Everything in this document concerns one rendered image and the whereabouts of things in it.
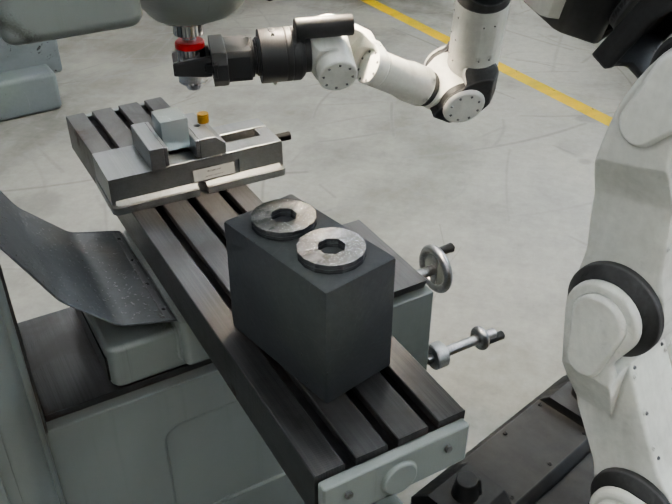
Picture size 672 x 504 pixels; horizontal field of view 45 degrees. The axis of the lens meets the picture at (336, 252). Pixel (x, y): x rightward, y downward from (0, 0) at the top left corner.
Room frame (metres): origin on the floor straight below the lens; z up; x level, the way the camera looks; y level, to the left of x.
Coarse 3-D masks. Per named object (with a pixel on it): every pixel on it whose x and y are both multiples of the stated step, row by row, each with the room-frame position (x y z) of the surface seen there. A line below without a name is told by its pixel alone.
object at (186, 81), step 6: (204, 48) 1.25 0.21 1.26; (180, 54) 1.23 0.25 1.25; (186, 54) 1.22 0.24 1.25; (192, 54) 1.23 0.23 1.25; (198, 54) 1.23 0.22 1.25; (204, 54) 1.24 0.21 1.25; (180, 60) 1.23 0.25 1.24; (180, 78) 1.23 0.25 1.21; (186, 78) 1.23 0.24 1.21; (192, 78) 1.22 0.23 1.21; (198, 78) 1.23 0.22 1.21; (204, 78) 1.24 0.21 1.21; (186, 84) 1.23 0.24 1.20; (192, 84) 1.23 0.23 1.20; (198, 84) 1.23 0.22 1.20
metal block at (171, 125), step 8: (152, 112) 1.39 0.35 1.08; (160, 112) 1.39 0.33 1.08; (168, 112) 1.39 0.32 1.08; (176, 112) 1.39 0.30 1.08; (152, 120) 1.40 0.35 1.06; (160, 120) 1.36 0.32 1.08; (168, 120) 1.36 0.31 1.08; (176, 120) 1.36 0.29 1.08; (184, 120) 1.37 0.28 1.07; (160, 128) 1.35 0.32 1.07; (168, 128) 1.35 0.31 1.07; (176, 128) 1.36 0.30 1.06; (184, 128) 1.37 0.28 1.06; (160, 136) 1.36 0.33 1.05; (168, 136) 1.35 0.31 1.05; (176, 136) 1.36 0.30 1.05; (184, 136) 1.37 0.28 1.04; (168, 144) 1.35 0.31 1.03; (176, 144) 1.36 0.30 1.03; (184, 144) 1.37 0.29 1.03
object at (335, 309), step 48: (240, 240) 0.91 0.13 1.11; (288, 240) 0.89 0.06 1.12; (336, 240) 0.88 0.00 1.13; (240, 288) 0.92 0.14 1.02; (288, 288) 0.83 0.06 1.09; (336, 288) 0.79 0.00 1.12; (384, 288) 0.84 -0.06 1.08; (288, 336) 0.83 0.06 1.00; (336, 336) 0.78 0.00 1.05; (384, 336) 0.84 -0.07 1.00; (336, 384) 0.78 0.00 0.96
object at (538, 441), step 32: (512, 416) 1.10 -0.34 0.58; (544, 416) 1.09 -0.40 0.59; (576, 416) 1.08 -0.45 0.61; (480, 448) 1.01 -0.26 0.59; (512, 448) 1.01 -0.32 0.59; (544, 448) 1.01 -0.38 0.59; (576, 448) 1.01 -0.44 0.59; (448, 480) 0.92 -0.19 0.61; (480, 480) 0.89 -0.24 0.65; (512, 480) 0.94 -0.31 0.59; (544, 480) 0.94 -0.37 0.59; (576, 480) 0.96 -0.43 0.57
